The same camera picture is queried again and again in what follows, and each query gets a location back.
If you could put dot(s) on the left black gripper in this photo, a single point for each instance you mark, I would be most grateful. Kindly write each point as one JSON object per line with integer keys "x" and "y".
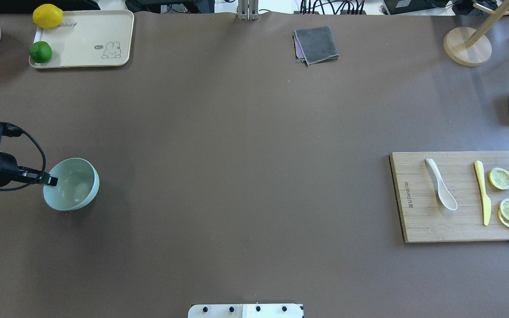
{"x": 1, "y": 168}

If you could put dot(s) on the mint green ceramic bowl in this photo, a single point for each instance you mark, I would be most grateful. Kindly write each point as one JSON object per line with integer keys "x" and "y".
{"x": 78, "y": 184}

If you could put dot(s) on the white ceramic soup spoon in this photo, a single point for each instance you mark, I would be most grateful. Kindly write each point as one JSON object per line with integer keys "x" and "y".
{"x": 446, "y": 198}

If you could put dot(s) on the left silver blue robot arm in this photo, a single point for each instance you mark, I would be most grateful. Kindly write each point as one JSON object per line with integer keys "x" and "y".
{"x": 11, "y": 172}

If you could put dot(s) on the green lime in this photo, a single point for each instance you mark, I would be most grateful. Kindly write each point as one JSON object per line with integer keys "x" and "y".
{"x": 41, "y": 52}

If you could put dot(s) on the beige bunny tray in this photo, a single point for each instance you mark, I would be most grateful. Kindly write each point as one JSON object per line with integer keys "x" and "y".
{"x": 97, "y": 38}

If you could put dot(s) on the yellow lemon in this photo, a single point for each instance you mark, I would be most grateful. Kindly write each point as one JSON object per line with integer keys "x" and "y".
{"x": 47, "y": 16}

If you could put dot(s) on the grey folded cloth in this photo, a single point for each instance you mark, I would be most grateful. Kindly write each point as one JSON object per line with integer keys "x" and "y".
{"x": 315, "y": 45}

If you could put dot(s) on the bamboo cutting board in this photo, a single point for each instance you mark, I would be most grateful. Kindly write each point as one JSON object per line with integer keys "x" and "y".
{"x": 424, "y": 218}

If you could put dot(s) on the wooden mug tree stand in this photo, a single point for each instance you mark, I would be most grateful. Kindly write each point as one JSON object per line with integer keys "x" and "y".
{"x": 470, "y": 47}

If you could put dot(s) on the yellow plastic knife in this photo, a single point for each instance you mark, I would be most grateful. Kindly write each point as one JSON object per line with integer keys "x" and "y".
{"x": 485, "y": 199}

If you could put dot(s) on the lemon slice near knife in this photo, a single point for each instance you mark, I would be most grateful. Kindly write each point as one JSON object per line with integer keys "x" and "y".
{"x": 499, "y": 178}

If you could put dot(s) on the lemon slice bottom stacked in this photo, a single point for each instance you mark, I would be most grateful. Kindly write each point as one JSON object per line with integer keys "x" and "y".
{"x": 502, "y": 219}

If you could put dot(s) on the aluminium frame post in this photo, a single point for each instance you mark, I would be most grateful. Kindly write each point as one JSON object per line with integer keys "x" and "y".
{"x": 248, "y": 10}

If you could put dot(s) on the white pedestal column base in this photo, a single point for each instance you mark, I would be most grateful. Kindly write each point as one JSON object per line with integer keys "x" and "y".
{"x": 247, "y": 310}

